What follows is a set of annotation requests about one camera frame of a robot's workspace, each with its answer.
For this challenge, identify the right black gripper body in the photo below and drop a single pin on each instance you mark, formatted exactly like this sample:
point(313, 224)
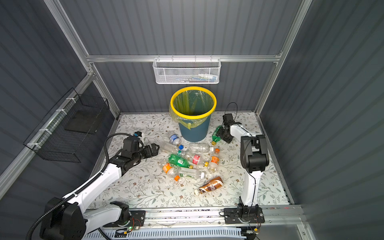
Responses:
point(225, 137)

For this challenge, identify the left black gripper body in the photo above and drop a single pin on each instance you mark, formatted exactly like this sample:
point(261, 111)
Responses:
point(146, 153)

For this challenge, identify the crushed green bottle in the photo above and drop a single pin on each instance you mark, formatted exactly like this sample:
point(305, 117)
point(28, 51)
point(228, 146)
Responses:
point(215, 138)

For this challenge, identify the green bottle yellow cap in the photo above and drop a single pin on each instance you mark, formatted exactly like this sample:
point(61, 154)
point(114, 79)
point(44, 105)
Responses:
point(179, 161)

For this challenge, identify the clear bottle orange caps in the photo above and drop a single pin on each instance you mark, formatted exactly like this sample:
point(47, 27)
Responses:
point(171, 172)

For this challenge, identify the clear bottle white green label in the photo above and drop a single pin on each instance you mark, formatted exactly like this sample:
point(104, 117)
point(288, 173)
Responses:
point(192, 173)

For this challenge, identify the brown coffee bottle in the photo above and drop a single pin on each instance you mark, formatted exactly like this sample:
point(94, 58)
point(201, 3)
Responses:
point(210, 186)

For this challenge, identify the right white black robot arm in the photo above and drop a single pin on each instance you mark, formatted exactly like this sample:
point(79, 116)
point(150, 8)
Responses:
point(254, 159)

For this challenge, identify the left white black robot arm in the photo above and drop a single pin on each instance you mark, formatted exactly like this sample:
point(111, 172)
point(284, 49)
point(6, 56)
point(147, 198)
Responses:
point(68, 218)

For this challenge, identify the yellow plastic bin liner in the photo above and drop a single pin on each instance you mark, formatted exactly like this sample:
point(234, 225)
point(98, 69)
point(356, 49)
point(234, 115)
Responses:
point(191, 106)

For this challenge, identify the teal bin with yellow rim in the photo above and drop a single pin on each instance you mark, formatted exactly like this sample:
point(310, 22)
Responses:
point(195, 134)

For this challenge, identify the clear bottle blue label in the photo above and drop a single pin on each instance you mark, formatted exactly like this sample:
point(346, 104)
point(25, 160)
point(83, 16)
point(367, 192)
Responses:
point(174, 138)

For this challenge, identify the clear crumpled bottle white cap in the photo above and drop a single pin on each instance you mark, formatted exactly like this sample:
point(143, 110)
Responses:
point(201, 148)

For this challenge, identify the clear bottle pink label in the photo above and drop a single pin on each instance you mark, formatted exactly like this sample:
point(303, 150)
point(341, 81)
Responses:
point(199, 161)

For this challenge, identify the clear bottle orange label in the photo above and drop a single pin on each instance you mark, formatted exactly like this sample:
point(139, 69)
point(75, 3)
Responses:
point(215, 160)

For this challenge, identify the items in white basket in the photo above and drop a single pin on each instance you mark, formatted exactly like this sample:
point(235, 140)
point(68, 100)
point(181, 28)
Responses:
point(200, 78)

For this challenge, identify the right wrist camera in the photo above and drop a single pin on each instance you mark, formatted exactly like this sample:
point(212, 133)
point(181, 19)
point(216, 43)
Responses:
point(228, 119)

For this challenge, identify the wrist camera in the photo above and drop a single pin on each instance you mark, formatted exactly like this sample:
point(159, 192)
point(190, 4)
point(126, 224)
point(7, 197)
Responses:
point(140, 135)
point(228, 119)

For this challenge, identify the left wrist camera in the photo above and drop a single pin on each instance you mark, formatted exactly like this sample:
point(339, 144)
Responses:
point(140, 135)

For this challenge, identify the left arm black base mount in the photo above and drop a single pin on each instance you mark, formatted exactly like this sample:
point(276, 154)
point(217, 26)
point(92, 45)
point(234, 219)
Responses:
point(134, 219)

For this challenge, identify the white wire wall basket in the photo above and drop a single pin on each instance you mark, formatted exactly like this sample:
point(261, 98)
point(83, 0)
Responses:
point(167, 72)

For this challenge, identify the black wire wall basket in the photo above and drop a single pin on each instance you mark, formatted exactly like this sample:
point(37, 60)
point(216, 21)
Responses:
point(66, 136)

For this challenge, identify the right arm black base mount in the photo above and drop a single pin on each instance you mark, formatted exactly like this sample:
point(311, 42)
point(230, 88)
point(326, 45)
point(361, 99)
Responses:
point(244, 215)

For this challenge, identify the aluminium rail at front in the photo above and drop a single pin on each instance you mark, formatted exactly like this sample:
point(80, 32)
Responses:
point(193, 217)

